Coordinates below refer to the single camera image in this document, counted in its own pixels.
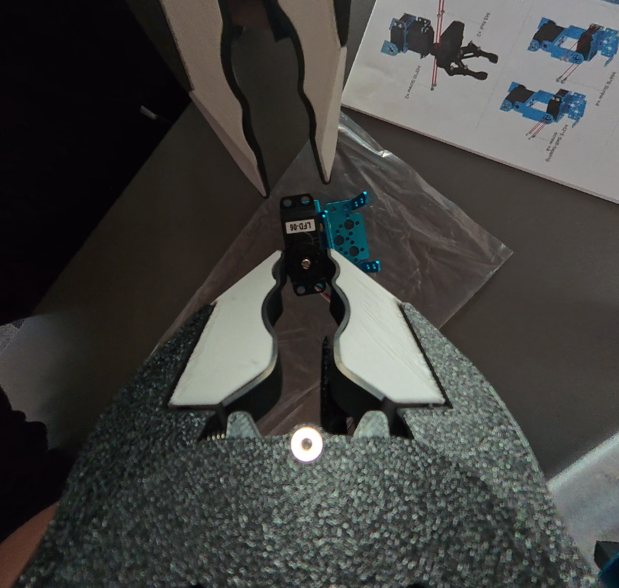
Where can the large clear plastic bag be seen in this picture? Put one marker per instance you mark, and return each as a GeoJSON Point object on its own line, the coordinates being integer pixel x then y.
{"type": "Point", "coordinates": [435, 240]}

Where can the printed instruction sheet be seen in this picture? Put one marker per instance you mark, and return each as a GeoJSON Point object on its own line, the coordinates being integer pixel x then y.
{"type": "Point", "coordinates": [387, 90]}

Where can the blue metal bracket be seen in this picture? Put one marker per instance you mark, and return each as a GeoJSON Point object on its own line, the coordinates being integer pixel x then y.
{"type": "Point", "coordinates": [346, 240]}

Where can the black servo motor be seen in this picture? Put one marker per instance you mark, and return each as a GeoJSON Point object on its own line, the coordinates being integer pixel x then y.
{"type": "Point", "coordinates": [295, 244]}

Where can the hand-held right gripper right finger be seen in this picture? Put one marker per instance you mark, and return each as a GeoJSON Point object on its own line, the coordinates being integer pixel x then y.
{"type": "Point", "coordinates": [387, 356]}

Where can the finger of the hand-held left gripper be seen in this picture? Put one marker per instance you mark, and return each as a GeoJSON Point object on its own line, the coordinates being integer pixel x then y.
{"type": "Point", "coordinates": [321, 90]}
{"type": "Point", "coordinates": [203, 65]}

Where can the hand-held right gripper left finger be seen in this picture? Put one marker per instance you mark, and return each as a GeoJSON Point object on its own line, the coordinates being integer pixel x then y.
{"type": "Point", "coordinates": [232, 356]}

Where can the person's right forearm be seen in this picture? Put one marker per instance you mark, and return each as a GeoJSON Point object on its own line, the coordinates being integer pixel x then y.
{"type": "Point", "coordinates": [19, 535]}

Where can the dark grey desk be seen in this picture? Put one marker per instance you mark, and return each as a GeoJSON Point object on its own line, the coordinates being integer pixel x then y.
{"type": "Point", "coordinates": [532, 307]}

